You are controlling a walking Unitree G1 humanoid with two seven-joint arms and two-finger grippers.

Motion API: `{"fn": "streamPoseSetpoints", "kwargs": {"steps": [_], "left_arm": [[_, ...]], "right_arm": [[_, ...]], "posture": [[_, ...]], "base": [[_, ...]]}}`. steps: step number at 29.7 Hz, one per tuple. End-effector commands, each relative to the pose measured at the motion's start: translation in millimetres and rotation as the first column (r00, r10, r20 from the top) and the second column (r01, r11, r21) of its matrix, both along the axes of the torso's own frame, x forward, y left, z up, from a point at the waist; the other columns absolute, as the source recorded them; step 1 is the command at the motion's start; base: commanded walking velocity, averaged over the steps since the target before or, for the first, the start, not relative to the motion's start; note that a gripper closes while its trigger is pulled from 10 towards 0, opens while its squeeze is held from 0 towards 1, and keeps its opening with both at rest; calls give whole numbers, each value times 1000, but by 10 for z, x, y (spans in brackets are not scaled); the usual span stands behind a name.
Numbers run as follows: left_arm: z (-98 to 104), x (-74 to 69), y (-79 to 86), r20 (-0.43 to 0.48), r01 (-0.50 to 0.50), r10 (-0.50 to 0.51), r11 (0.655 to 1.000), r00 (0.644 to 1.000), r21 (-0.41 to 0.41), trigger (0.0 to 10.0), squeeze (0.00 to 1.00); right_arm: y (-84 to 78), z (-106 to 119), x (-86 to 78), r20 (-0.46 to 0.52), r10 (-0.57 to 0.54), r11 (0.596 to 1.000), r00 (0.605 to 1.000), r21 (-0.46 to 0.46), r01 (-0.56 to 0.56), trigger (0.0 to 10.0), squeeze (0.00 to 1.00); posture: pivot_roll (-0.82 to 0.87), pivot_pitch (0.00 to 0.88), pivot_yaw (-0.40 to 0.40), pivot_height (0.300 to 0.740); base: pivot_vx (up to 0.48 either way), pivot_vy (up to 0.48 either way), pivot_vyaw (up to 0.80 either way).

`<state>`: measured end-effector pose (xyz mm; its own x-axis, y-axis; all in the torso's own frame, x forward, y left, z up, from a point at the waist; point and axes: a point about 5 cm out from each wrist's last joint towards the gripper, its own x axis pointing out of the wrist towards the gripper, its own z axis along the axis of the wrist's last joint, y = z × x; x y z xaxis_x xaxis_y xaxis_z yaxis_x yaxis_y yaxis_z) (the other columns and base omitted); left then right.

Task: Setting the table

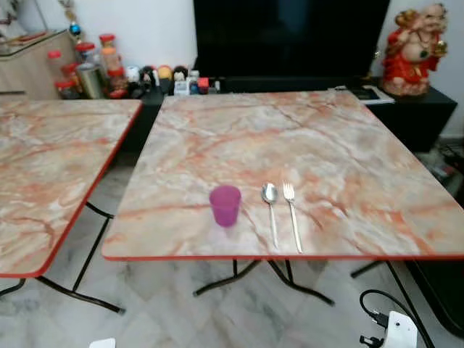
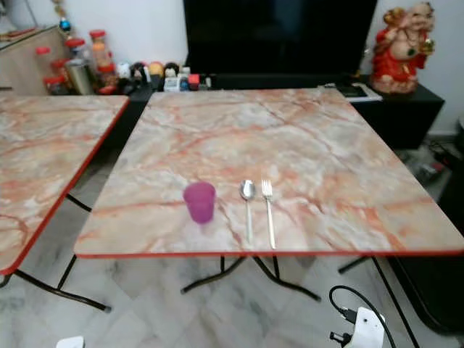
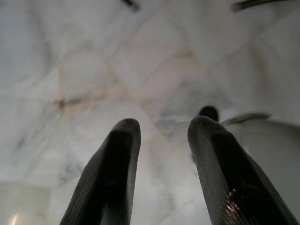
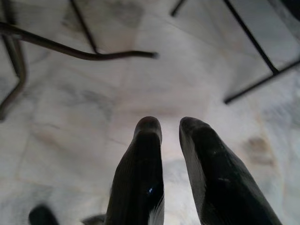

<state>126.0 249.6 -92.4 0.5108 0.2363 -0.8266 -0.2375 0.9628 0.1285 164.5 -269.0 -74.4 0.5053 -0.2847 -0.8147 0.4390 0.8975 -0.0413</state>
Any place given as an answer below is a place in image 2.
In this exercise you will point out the clear jar with red lid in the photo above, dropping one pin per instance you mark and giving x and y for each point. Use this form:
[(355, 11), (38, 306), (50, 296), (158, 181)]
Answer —
[(43, 58), (107, 80), (54, 85), (75, 45)]

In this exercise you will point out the beige wooden cabinet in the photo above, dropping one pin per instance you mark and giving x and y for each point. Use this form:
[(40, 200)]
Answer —
[(20, 69)]

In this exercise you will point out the silver metal tin can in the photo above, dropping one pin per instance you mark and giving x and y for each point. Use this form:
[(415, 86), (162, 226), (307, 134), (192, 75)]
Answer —
[(79, 77)]

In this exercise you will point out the tall red-lidded orange jar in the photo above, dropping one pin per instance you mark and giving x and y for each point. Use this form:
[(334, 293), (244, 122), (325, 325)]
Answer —
[(98, 52)]

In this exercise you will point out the blue ornament ball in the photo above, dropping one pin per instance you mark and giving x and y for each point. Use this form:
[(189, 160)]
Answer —
[(65, 25)]

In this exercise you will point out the small black figurine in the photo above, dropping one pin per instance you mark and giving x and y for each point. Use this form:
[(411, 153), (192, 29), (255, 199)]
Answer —
[(139, 72)]

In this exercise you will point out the small black-haired doll figurine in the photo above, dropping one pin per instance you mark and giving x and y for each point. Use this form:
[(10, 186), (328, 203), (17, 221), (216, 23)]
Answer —
[(172, 72)]

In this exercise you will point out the purple plastic cup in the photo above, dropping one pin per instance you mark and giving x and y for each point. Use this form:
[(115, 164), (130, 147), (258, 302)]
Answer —
[(199, 201)]

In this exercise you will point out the silver metal spoon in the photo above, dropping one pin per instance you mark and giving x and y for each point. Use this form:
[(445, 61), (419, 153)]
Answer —
[(247, 189)]

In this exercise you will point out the silver metal fork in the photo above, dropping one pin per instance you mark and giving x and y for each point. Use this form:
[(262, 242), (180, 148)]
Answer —
[(269, 210)]

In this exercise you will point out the black flat screen television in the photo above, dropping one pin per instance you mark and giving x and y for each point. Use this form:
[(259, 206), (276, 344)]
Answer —
[(279, 35)]

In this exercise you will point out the flat booklet with dark cover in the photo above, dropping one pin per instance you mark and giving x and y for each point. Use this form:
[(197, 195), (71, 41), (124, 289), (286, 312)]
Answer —
[(355, 91)]

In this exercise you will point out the black television console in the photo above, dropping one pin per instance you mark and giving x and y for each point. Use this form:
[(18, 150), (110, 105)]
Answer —
[(406, 116)]

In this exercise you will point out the red gold laughing Buddha statue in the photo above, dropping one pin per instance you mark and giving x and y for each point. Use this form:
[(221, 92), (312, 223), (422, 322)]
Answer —
[(400, 56)]

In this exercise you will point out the black low furniture block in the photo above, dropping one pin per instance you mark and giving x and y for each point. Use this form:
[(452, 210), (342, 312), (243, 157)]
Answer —
[(431, 286)]

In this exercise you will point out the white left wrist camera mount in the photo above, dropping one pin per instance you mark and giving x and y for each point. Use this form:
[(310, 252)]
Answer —
[(70, 342)]

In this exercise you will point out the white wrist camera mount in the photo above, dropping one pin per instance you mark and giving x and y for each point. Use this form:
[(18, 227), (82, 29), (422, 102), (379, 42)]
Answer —
[(70, 342), (370, 328)]

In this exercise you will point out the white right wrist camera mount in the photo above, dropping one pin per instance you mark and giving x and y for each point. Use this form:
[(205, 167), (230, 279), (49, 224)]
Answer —
[(370, 328)]

